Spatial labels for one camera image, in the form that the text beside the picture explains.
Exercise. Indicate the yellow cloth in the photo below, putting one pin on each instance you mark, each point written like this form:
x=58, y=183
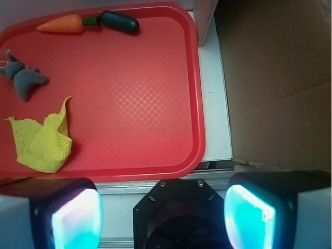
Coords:
x=43, y=147

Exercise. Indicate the red plastic tray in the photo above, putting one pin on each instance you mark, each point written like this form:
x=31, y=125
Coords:
x=133, y=101

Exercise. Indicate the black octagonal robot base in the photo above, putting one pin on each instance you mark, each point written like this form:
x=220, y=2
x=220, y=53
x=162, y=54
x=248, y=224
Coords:
x=180, y=213

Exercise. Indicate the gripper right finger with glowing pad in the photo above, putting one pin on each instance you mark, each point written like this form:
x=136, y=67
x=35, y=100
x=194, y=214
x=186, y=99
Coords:
x=279, y=209

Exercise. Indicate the brown cardboard box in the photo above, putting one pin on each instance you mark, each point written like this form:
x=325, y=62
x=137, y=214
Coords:
x=277, y=66

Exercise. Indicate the dark green toy cucumber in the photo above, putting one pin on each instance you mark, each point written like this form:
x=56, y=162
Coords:
x=118, y=21

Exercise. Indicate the orange toy carrot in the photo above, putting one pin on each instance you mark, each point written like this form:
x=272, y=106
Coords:
x=69, y=24

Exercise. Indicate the gray plush animal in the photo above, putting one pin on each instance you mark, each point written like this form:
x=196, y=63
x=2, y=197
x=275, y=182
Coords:
x=23, y=77

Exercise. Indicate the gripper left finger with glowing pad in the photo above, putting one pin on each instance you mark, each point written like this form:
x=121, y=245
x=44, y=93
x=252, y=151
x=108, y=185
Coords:
x=50, y=213

